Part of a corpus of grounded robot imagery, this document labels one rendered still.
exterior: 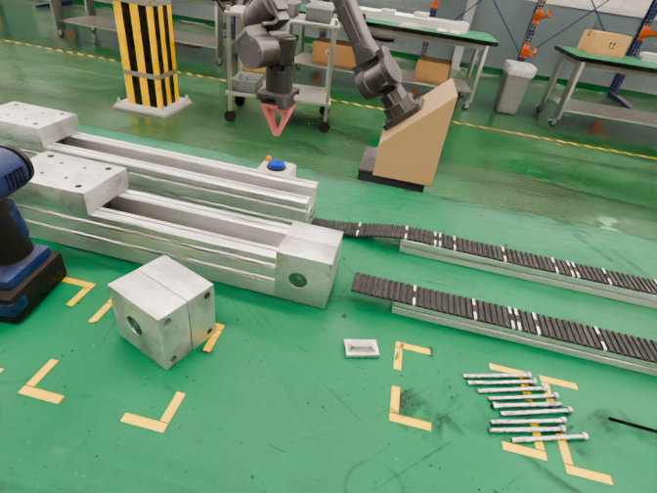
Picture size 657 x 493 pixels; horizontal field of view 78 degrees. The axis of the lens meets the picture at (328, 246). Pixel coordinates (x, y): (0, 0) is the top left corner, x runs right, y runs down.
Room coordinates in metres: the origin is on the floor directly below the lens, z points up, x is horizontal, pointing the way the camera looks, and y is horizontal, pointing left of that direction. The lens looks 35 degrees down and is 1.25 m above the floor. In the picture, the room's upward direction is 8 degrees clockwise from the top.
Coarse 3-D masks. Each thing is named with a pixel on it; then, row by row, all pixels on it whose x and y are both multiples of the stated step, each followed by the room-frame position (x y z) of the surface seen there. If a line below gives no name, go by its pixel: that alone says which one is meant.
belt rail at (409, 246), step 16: (432, 256) 0.69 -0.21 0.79; (448, 256) 0.69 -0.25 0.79; (464, 256) 0.68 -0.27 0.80; (496, 272) 0.67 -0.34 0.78; (512, 272) 0.67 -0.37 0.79; (528, 272) 0.67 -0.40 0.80; (544, 272) 0.66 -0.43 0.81; (576, 288) 0.65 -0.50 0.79; (592, 288) 0.66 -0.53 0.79; (608, 288) 0.65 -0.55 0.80; (640, 304) 0.64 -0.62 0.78; (656, 304) 0.63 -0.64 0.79
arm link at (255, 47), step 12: (276, 0) 0.89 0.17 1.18; (276, 12) 0.88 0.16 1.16; (264, 24) 0.85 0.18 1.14; (276, 24) 0.88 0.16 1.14; (240, 36) 0.82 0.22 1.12; (252, 36) 0.80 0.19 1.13; (264, 36) 0.83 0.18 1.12; (240, 48) 0.81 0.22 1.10; (252, 48) 0.80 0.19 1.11; (264, 48) 0.80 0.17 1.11; (276, 48) 0.83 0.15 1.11; (252, 60) 0.80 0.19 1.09; (264, 60) 0.80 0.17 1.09; (276, 60) 0.84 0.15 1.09
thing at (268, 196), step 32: (96, 160) 0.76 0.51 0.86; (128, 160) 0.76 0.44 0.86; (160, 160) 0.81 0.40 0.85; (192, 160) 0.81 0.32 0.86; (160, 192) 0.75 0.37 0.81; (192, 192) 0.73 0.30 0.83; (224, 192) 0.73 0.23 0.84; (256, 192) 0.71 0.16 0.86; (288, 192) 0.78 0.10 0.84; (288, 224) 0.70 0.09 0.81
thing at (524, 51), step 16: (432, 0) 7.85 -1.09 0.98; (480, 0) 7.69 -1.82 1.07; (544, 0) 7.54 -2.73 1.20; (608, 0) 7.48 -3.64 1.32; (656, 0) 7.37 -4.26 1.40; (432, 16) 7.73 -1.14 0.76; (544, 16) 7.05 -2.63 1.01; (528, 32) 7.55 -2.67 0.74; (640, 32) 7.36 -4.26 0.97; (656, 32) 6.93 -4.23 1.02; (528, 48) 7.53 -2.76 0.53; (608, 96) 7.43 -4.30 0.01
